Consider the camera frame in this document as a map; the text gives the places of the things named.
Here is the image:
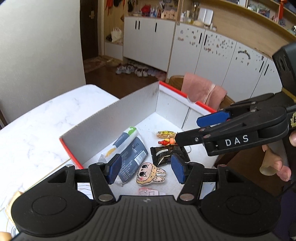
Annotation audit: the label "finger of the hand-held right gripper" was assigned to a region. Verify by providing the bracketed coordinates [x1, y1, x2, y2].
[174, 106, 287, 147]
[196, 93, 287, 128]

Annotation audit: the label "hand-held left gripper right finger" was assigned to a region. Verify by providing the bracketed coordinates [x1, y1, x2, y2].
[171, 153, 244, 202]

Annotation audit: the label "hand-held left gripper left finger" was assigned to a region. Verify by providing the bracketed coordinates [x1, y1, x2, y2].
[47, 153, 122, 204]

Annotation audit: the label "black snack packet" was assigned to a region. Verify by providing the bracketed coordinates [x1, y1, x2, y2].
[150, 146, 190, 167]

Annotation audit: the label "grey blue packet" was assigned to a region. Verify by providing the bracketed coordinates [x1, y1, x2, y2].
[118, 137, 149, 186]

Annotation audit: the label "red orange toy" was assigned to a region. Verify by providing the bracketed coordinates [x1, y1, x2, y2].
[158, 137, 177, 146]

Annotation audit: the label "yellow snack packet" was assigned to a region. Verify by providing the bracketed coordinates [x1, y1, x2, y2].
[155, 130, 176, 138]

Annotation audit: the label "cartoon face plush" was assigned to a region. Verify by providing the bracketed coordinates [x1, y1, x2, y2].
[135, 162, 166, 185]

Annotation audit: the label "pink print packet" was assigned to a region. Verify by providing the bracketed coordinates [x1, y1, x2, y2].
[138, 187, 166, 196]

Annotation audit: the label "white cardboard box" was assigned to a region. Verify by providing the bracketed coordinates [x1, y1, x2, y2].
[59, 81, 220, 200]

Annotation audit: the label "person's right hand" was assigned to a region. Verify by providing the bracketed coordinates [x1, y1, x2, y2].
[259, 130, 296, 181]

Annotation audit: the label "pink towel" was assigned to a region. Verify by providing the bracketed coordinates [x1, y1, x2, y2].
[181, 72, 227, 112]

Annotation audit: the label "white cabinets with stickers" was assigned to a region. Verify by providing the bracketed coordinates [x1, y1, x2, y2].
[167, 22, 285, 100]

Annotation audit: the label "wooden chair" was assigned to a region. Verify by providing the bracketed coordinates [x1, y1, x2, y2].
[168, 75, 236, 112]

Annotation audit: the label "row of shoes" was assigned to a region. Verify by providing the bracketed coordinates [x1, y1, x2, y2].
[116, 64, 167, 80]

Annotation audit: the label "person's dark clothing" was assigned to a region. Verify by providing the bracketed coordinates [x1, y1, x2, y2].
[275, 181, 296, 241]

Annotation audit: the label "doormat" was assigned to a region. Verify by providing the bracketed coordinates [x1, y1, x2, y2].
[83, 56, 121, 73]

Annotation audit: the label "glass bottle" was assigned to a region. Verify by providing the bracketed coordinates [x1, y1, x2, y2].
[192, 3, 200, 22]

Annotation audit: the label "low white bench cabinet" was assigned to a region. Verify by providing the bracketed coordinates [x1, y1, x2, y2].
[104, 40, 124, 61]

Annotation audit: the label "white tote bag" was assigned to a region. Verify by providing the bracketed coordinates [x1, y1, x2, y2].
[110, 27, 123, 42]

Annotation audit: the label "dark door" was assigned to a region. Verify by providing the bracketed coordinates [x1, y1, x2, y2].
[80, 0, 104, 58]

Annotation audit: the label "white cabinet black handles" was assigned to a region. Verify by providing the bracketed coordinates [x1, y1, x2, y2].
[122, 16, 177, 73]

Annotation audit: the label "wooden wall shelf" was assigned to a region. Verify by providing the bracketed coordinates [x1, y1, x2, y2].
[217, 0, 296, 56]

